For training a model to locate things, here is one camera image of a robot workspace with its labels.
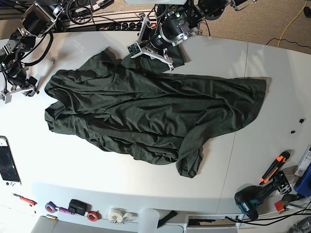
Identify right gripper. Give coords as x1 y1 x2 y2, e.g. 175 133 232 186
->
3 70 39 97

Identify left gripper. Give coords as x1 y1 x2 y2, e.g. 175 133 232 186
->
131 14 174 71

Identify dark green t-shirt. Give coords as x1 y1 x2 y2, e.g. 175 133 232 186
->
45 49 267 178

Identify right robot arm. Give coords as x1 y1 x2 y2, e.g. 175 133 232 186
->
0 0 65 103

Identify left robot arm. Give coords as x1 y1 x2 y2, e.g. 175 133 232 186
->
127 0 247 71

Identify white power strip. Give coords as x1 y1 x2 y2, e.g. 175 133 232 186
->
62 10 157 32

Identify purple tape roll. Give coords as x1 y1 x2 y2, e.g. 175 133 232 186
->
45 201 58 213

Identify red tape roll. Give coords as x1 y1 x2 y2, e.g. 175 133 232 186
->
87 211 100 222

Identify clear tape dispenser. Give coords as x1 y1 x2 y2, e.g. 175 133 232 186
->
107 208 138 224

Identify orange black utility knife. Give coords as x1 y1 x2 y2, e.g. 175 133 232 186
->
259 151 290 185

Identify white translucent cup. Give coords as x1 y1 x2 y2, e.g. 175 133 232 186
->
138 208 160 233

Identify blue box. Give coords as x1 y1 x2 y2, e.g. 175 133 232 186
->
294 165 311 197

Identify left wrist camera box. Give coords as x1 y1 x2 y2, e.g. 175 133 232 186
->
127 42 141 56

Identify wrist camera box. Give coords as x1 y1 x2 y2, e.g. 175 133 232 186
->
0 90 12 104
127 42 141 56

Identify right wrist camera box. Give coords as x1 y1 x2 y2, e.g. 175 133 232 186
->
0 90 12 104

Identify black tablet with white frame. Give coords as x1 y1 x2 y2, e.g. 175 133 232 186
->
0 136 21 187

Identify red handled screwdriver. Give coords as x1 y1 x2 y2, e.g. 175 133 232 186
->
13 193 37 206

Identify black action camera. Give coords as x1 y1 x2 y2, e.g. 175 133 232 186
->
68 199 87 216

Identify yellow cable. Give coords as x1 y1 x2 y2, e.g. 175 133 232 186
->
277 4 307 48

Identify teal black cordless drill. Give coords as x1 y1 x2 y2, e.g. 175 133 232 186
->
234 171 292 221

